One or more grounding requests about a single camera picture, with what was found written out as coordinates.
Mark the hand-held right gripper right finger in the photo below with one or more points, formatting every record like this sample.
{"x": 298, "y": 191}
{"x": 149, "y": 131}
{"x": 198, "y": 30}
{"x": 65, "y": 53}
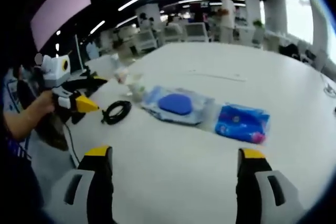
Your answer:
{"x": 263, "y": 196}

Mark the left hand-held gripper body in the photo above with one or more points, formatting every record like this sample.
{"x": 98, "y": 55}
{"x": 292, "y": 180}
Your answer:
{"x": 53, "y": 70}

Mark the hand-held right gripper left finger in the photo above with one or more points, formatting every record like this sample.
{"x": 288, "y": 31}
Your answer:
{"x": 78, "y": 195}

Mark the clear plastic packet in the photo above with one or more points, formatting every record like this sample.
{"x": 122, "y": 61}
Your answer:
{"x": 121, "y": 70}

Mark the white paper cup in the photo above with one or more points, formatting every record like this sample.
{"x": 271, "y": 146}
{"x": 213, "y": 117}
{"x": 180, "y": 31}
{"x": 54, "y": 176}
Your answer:
{"x": 136, "y": 87}

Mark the blue tissue pack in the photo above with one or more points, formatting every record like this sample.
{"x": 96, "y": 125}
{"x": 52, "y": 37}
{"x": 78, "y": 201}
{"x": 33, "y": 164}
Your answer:
{"x": 241, "y": 123}

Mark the wet wipes packet blue lid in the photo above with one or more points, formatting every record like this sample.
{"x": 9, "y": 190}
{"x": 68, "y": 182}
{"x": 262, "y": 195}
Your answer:
{"x": 178, "y": 106}

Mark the person's left hand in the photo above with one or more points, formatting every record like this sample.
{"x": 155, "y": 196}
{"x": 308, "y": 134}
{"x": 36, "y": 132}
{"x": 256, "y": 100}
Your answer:
{"x": 44, "y": 103}

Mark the dark monitor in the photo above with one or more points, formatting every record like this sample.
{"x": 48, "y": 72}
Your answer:
{"x": 78, "y": 56}

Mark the projector screen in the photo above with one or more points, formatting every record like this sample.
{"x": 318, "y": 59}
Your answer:
{"x": 60, "y": 11}

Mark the white table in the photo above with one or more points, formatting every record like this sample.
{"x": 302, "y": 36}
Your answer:
{"x": 199, "y": 171}

